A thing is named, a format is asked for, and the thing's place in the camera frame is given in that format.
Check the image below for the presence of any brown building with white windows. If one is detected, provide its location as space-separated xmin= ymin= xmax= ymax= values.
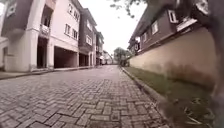
xmin=127 ymin=0 xmax=214 ymax=56

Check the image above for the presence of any brown building with white columns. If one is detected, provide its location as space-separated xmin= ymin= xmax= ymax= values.
xmin=78 ymin=7 xmax=98 ymax=67

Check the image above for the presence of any tree with thick trunk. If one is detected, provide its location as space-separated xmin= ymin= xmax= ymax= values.
xmin=109 ymin=0 xmax=224 ymax=128

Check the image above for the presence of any concrete kerb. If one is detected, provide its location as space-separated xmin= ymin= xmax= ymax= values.
xmin=119 ymin=66 xmax=175 ymax=128

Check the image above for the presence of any grass strip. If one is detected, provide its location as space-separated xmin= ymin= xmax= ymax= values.
xmin=123 ymin=65 xmax=218 ymax=128

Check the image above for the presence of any pinkish white building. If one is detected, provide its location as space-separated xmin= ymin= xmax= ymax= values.
xmin=0 ymin=0 xmax=84 ymax=73

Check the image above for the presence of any green tree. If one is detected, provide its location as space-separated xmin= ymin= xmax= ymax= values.
xmin=113 ymin=46 xmax=133 ymax=67

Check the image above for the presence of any grey brick paved road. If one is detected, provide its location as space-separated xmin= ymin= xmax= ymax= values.
xmin=0 ymin=64 xmax=172 ymax=128

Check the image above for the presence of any concrete pavement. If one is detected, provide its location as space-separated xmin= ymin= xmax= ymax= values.
xmin=0 ymin=65 xmax=96 ymax=81

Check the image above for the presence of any beige boundary wall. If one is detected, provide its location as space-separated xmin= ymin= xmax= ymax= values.
xmin=128 ymin=25 xmax=221 ymax=90

